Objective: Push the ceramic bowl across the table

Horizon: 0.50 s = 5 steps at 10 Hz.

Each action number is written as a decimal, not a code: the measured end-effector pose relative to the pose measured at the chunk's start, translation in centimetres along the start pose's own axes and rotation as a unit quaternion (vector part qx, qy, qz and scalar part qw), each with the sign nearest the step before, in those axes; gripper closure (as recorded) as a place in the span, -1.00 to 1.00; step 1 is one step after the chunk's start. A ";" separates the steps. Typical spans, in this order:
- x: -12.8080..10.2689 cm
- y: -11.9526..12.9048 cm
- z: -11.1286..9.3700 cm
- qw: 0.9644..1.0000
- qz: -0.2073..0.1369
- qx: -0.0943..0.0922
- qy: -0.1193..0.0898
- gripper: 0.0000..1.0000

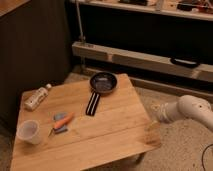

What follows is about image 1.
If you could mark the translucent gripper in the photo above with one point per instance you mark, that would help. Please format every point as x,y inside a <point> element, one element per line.
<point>152,134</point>

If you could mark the black white striped block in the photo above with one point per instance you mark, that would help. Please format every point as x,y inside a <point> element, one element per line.
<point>92,105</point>

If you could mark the dark ceramic bowl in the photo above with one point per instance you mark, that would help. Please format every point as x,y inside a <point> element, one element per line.
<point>103,82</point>

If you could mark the orange toy carrot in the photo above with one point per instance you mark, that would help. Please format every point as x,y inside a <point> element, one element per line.
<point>62,122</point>

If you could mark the small grey blue block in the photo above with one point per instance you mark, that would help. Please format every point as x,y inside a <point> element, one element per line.
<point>61,130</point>

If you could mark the grey blue piece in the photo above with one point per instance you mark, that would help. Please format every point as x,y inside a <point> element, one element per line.
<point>59,116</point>

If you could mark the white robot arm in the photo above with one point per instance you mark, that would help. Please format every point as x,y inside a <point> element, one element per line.
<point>184,108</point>

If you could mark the wooden low table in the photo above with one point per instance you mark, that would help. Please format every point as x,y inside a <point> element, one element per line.
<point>116,131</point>

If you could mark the metal shelf upright pole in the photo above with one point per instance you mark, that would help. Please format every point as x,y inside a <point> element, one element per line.
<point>81,37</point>

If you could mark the clear plastic cup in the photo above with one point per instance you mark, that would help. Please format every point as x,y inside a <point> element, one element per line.
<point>29,131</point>

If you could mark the white plastic bottle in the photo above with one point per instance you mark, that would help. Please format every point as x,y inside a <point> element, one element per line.
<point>37,97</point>

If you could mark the black handle on shelf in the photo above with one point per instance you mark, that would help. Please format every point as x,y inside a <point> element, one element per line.
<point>184,64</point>

